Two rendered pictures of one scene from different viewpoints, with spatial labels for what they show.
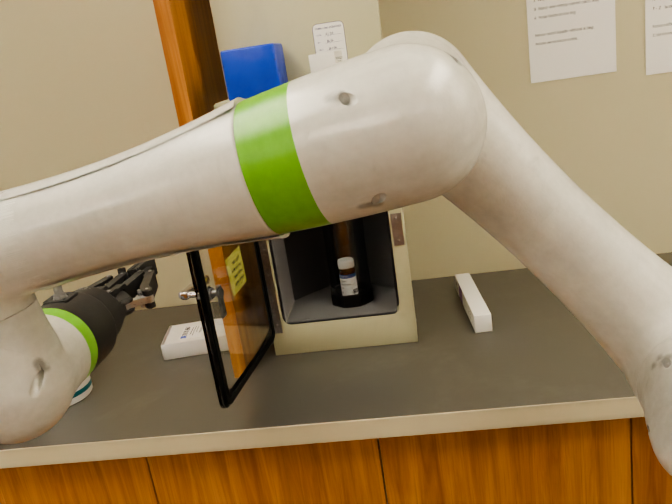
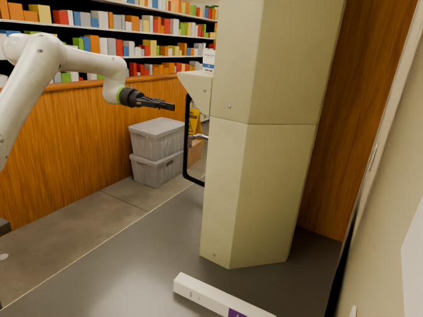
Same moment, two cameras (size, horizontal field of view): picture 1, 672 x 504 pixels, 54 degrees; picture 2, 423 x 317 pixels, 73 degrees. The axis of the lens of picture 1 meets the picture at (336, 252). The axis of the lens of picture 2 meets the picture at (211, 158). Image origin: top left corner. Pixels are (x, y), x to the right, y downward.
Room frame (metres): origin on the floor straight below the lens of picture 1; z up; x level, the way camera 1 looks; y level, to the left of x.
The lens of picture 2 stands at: (1.61, -0.84, 1.60)
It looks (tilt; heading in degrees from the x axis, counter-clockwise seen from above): 22 degrees down; 111
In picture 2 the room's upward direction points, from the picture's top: 5 degrees clockwise
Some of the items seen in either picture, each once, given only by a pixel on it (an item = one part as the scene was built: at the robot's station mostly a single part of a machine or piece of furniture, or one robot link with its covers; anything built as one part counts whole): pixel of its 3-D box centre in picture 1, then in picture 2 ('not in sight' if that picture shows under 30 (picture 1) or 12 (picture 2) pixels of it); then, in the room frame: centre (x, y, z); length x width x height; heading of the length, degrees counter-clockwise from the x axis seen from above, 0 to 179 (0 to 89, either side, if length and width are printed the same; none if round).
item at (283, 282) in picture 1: (334, 225); not in sight; (1.46, -0.01, 1.19); 0.26 x 0.24 x 0.35; 83
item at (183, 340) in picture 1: (199, 337); not in sight; (1.49, 0.36, 0.96); 0.16 x 0.12 x 0.04; 91
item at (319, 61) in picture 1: (327, 69); (214, 61); (1.28, -0.04, 1.54); 0.05 x 0.05 x 0.06; 71
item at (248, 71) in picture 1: (256, 71); not in sight; (1.29, 0.10, 1.56); 0.10 x 0.10 x 0.09; 83
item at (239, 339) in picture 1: (232, 277); (211, 146); (1.19, 0.20, 1.19); 0.30 x 0.01 x 0.40; 165
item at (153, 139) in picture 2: not in sight; (159, 138); (-0.11, 1.87, 0.49); 0.60 x 0.42 x 0.33; 83
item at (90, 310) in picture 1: (68, 332); (130, 96); (0.70, 0.31, 1.31); 0.09 x 0.06 x 0.12; 83
